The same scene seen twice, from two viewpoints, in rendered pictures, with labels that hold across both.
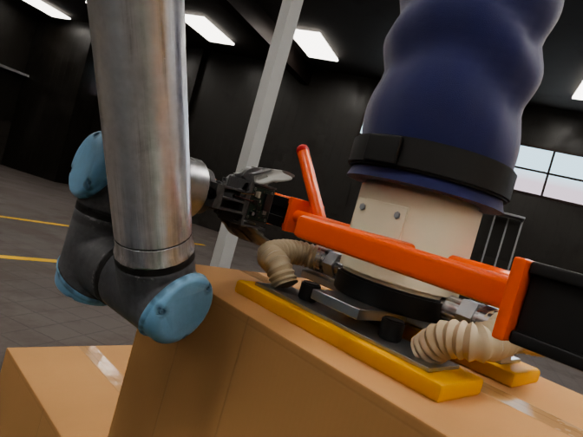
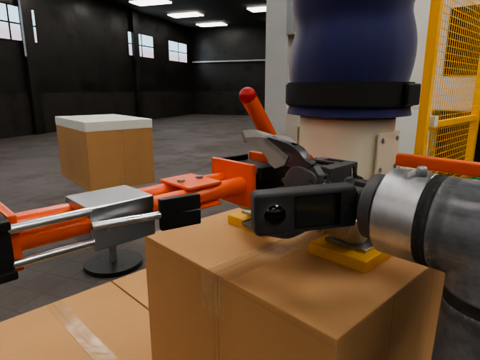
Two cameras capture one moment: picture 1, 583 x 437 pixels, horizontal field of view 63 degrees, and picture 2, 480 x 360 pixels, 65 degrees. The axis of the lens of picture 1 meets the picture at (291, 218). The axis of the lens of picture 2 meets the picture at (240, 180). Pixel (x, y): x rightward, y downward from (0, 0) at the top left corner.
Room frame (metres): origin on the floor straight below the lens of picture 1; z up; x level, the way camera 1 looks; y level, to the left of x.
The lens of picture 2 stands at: (0.87, 0.53, 1.20)
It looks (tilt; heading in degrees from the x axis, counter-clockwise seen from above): 14 degrees down; 270
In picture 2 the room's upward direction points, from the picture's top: straight up
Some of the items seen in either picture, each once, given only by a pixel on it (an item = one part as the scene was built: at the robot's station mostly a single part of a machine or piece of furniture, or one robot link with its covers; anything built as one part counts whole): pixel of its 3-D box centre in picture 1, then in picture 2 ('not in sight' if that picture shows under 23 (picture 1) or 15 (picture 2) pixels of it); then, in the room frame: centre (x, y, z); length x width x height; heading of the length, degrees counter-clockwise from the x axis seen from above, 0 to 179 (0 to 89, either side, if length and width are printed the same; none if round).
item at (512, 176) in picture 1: (427, 170); (349, 93); (0.67, -0.17, 1.19); 0.23 x 0.23 x 0.04
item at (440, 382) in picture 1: (344, 317); (387, 221); (0.61, -0.10, 0.97); 0.34 x 0.10 x 0.05; 44
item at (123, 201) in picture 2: not in sight; (111, 215); (1.01, 0.16, 1.07); 0.07 x 0.07 x 0.04; 44
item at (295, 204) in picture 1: (289, 213); (252, 177); (0.85, 0.01, 1.07); 0.10 x 0.08 x 0.06; 134
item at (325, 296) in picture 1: (393, 292); not in sight; (0.68, -0.17, 1.01); 0.34 x 0.25 x 0.06; 44
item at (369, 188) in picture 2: (229, 198); (338, 196); (0.75, 0.10, 1.07); 0.12 x 0.09 x 0.08; 134
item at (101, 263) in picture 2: not in sight; (110, 222); (1.76, -1.88, 0.31); 0.40 x 0.40 x 0.62
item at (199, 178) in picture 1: (183, 184); (405, 210); (0.70, 0.17, 1.08); 0.09 x 0.05 x 0.10; 44
